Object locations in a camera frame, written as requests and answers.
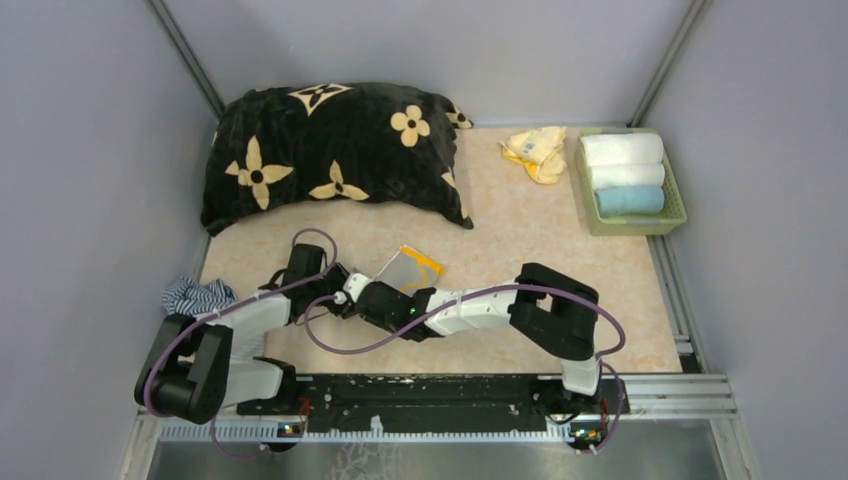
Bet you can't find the white rolled towel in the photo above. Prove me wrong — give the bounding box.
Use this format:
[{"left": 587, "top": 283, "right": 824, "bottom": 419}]
[
  {"left": 580, "top": 132, "right": 664, "bottom": 166},
  {"left": 589, "top": 164, "right": 666, "bottom": 190}
]

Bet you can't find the aluminium frame rail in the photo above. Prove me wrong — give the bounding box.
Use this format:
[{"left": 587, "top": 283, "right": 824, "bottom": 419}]
[{"left": 135, "top": 372, "right": 739, "bottom": 420}]

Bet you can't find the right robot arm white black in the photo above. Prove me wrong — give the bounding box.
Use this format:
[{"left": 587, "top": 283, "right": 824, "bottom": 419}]
[{"left": 342, "top": 263, "right": 603, "bottom": 412}]

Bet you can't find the pale yellow cream towel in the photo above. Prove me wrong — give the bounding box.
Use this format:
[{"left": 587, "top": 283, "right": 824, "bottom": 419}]
[{"left": 500, "top": 126, "right": 567, "bottom": 185}]

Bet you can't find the yellow grey towel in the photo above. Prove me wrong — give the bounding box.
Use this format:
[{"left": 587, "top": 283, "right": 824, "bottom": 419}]
[{"left": 375, "top": 245, "right": 444, "bottom": 296}]

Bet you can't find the purple cable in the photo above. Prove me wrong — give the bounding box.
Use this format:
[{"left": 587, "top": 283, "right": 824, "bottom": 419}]
[
  {"left": 301, "top": 283, "right": 627, "bottom": 455},
  {"left": 142, "top": 228, "right": 339, "bottom": 462}
]

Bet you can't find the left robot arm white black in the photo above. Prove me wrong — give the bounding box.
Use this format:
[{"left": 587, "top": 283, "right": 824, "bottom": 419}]
[{"left": 134, "top": 244, "right": 351, "bottom": 425}]

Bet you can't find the top white rolled towel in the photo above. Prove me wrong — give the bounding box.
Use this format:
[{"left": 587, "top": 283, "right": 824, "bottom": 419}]
[{"left": 580, "top": 132, "right": 664, "bottom": 166}]

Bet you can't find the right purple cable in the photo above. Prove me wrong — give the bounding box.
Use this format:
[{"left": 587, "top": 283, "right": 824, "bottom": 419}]
[{"left": 301, "top": 283, "right": 627, "bottom": 455}]

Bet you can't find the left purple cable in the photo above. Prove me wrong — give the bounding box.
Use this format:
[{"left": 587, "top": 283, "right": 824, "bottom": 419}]
[{"left": 142, "top": 228, "right": 339, "bottom": 462}]

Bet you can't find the light blue towel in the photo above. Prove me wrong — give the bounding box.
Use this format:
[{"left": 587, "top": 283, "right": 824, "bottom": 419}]
[{"left": 594, "top": 186, "right": 666, "bottom": 218}]

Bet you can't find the middle white rolled towel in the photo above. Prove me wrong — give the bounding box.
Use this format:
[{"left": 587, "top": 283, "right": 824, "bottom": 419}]
[{"left": 589, "top": 164, "right": 666, "bottom": 190}]

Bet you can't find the black pillow with tan flowers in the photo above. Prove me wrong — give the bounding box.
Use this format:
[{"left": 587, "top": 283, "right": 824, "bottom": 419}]
[{"left": 200, "top": 82, "right": 473, "bottom": 236}]

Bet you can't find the blue white striped towel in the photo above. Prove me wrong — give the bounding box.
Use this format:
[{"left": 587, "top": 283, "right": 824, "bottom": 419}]
[{"left": 161, "top": 277, "right": 237, "bottom": 317}]

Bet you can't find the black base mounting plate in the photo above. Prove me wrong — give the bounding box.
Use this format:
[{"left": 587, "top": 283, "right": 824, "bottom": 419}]
[{"left": 236, "top": 374, "right": 629, "bottom": 434}]

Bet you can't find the white toothed cable strip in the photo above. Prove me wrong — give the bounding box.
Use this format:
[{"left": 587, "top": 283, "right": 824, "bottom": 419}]
[{"left": 158, "top": 415, "right": 578, "bottom": 444}]

